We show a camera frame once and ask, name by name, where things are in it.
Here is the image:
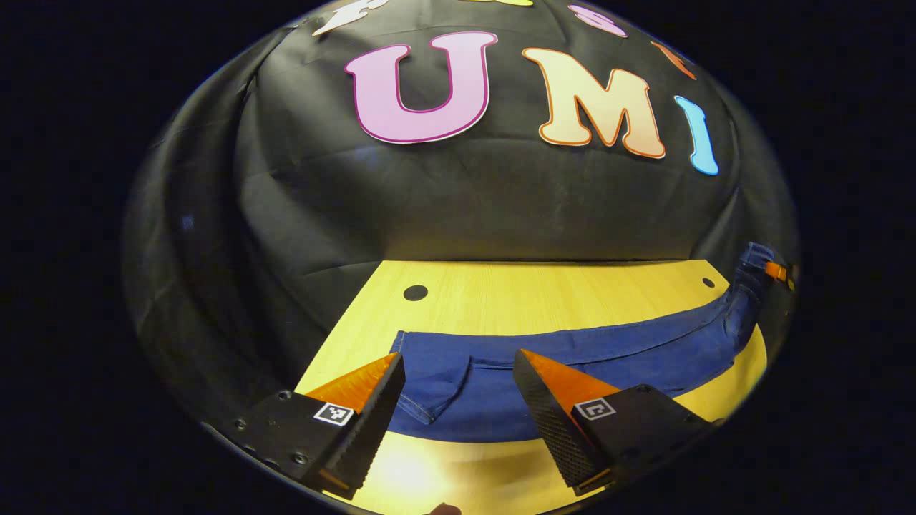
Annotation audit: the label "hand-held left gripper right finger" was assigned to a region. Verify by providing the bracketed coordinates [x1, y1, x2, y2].
[512, 348, 720, 496]

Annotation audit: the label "black backdrop cloth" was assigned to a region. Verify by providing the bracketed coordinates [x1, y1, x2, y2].
[122, 0, 799, 430]

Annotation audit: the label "blue jeans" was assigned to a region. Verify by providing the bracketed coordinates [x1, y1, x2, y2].
[386, 242, 777, 443]

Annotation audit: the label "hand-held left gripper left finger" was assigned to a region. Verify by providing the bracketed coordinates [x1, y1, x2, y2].
[208, 352, 406, 500]

